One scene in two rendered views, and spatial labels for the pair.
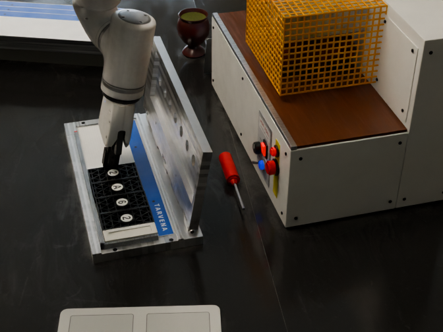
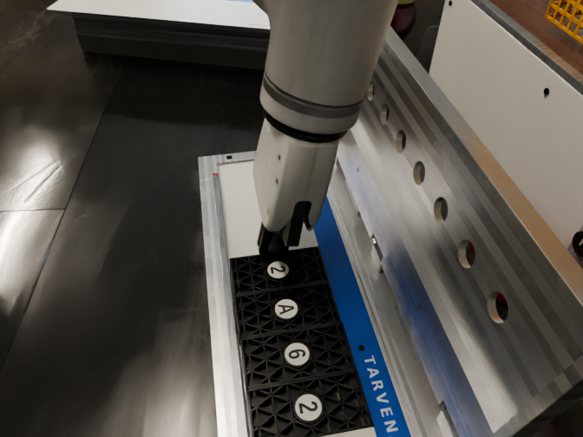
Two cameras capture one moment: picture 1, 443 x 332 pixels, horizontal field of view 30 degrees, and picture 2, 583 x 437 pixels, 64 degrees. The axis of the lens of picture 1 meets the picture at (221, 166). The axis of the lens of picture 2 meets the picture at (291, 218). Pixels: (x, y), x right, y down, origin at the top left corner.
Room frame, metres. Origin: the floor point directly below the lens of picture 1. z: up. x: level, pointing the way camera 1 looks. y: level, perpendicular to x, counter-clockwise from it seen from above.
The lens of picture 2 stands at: (1.03, 0.18, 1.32)
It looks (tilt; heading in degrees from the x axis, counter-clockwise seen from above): 45 degrees down; 5
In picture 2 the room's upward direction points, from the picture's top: straight up
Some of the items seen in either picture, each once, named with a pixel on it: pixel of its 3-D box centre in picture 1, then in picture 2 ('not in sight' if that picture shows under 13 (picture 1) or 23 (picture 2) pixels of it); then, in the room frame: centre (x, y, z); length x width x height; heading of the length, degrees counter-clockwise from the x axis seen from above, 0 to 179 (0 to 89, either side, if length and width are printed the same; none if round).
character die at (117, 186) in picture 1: (117, 189); (286, 312); (1.29, 0.21, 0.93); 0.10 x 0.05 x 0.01; 106
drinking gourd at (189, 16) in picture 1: (193, 33); (390, 27); (1.89, 0.08, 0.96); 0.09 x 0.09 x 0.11
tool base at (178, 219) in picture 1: (127, 176); (304, 274); (1.34, 0.19, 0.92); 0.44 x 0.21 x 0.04; 16
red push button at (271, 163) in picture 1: (271, 167); not in sight; (1.26, -0.10, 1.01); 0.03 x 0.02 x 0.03; 16
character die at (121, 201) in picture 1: (122, 204); (297, 356); (1.24, 0.19, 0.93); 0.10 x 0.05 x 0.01; 106
